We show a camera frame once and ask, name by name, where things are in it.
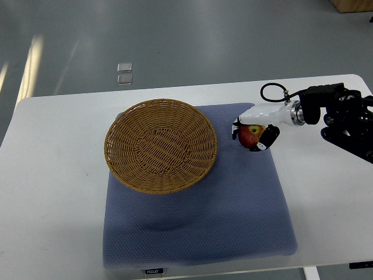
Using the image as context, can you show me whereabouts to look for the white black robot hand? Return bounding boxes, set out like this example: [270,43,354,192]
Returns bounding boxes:
[231,100,305,152]

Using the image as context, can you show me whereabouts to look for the red yellow apple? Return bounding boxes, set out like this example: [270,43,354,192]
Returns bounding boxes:
[238,125,266,149]

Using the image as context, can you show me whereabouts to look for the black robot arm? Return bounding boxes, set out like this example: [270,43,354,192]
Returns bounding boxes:
[298,83,372,163]

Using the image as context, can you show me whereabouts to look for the brown wicker basket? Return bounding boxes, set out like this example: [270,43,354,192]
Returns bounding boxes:
[104,99,218,195]

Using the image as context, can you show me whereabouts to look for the blue fabric mat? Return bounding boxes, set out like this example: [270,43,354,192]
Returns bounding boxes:
[103,103,297,270]

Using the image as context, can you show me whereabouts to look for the wooden box corner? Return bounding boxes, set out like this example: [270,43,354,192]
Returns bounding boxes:
[331,0,372,13]

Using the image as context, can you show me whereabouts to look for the white table leg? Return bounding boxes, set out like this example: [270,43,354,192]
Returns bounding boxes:
[303,266,320,280]

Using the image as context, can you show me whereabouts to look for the black table control panel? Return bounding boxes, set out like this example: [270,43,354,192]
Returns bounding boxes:
[349,261,373,270]

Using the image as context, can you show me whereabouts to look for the lower floor outlet plate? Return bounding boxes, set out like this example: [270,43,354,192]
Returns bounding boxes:
[117,73,133,85]

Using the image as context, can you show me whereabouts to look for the floor outlet plate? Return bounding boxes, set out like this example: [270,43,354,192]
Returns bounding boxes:
[117,62,132,73]
[117,73,133,85]

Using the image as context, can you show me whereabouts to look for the upper floor outlet plate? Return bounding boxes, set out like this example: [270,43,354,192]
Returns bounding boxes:
[117,62,132,73]

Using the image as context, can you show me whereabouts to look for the black table label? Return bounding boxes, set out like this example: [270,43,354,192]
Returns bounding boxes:
[145,268,164,275]

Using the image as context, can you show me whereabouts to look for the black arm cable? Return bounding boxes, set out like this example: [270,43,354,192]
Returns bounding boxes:
[260,83,302,103]

